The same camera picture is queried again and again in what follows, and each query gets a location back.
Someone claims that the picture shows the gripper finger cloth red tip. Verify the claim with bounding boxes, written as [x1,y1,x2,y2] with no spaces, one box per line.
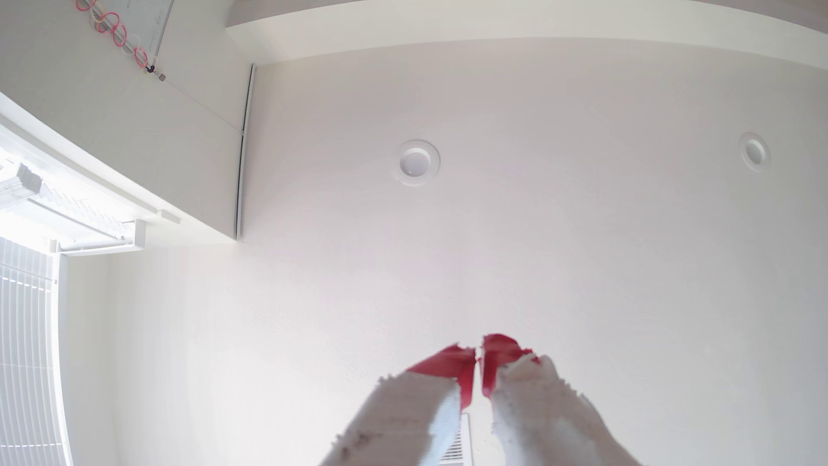
[320,344,477,466]
[480,334,641,466]

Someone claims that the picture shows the white air vent grille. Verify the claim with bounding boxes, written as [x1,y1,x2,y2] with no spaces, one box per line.
[440,414,473,466]

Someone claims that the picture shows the round recessed ceiling light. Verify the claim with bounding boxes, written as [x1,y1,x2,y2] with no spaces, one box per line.
[395,140,441,187]
[739,132,771,172]

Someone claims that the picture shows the white window blinds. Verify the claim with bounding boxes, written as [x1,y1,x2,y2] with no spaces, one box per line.
[0,236,72,466]

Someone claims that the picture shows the white blind head rail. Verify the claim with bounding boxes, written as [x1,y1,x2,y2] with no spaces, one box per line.
[0,162,147,258]

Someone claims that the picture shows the white wall board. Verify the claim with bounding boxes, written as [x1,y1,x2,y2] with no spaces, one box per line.
[91,0,176,59]

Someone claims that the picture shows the red coiled cord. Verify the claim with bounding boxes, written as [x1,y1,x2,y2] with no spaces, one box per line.
[75,0,167,82]

